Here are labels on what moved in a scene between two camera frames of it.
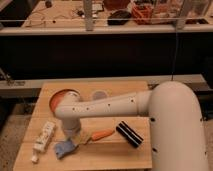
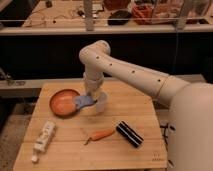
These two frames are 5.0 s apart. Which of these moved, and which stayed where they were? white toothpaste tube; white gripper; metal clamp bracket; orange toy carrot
Moved: white gripper
Stayed: orange toy carrot; metal clamp bracket; white toothpaste tube
